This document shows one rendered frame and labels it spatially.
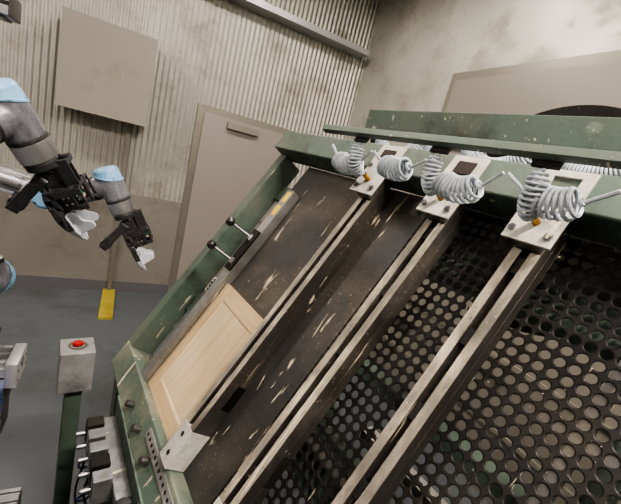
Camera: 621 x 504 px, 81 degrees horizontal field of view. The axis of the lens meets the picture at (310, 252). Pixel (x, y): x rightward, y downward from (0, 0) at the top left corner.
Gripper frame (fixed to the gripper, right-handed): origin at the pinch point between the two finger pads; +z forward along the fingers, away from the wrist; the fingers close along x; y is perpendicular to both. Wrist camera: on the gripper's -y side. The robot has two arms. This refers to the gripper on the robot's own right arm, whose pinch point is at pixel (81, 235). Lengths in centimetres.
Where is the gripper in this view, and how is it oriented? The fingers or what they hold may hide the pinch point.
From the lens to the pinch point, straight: 104.7
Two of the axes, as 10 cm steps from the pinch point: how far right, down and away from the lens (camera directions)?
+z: 1.0, 7.4, 6.6
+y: 9.7, -2.3, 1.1
